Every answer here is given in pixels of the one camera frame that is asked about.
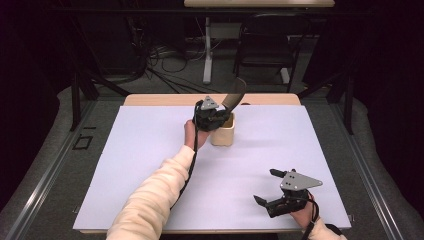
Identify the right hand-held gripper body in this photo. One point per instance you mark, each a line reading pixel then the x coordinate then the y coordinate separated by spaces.
pixel 293 193

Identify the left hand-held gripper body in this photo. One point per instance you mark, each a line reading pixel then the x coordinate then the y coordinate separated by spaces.
pixel 206 116

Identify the cream square cup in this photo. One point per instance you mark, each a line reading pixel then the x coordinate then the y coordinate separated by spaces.
pixel 223 136

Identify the person's left hand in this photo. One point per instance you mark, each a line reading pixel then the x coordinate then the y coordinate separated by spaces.
pixel 192 133

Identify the person's right hand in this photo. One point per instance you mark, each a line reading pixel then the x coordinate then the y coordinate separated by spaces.
pixel 305 215

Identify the wooden table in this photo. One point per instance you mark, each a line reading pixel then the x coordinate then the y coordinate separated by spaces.
pixel 166 99

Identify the white table mat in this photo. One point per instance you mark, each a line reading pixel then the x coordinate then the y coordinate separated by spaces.
pixel 233 166

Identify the white-legged desk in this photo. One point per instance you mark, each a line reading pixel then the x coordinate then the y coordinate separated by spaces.
pixel 208 50

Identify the black folding chair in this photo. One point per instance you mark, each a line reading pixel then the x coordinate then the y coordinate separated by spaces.
pixel 266 50

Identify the black metal stand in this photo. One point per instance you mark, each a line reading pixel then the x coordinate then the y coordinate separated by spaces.
pixel 76 93
pixel 348 100

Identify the metal floor rail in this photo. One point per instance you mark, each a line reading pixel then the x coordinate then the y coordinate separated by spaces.
pixel 366 173
pixel 50 173

